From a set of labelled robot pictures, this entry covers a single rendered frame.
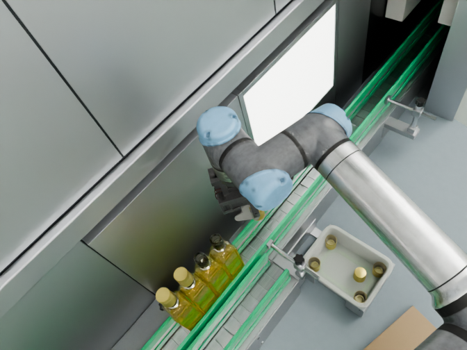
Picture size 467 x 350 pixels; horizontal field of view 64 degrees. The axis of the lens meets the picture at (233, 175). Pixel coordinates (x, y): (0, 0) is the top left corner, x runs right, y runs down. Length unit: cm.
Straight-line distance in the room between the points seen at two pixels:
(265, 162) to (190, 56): 31
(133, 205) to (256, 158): 34
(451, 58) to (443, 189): 43
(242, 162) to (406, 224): 26
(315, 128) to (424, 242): 23
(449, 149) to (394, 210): 97
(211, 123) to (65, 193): 30
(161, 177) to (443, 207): 95
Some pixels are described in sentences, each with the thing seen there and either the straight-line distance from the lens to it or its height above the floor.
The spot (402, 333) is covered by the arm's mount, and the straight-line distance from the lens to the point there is 123.
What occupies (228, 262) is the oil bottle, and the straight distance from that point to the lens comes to 98.
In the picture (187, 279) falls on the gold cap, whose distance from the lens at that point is 89.
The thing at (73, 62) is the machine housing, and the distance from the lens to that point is 65.
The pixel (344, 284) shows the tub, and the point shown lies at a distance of 124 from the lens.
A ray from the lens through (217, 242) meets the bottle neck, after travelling 91.
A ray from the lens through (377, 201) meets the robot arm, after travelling 60.
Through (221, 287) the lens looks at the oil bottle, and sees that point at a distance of 105.
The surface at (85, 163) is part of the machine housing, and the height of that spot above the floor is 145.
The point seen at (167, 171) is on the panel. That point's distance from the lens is 84.
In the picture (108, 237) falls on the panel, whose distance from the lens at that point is 84.
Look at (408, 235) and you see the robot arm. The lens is 59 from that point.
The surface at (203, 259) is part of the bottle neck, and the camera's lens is 90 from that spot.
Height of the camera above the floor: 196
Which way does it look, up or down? 55 degrees down
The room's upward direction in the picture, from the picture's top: 20 degrees counter-clockwise
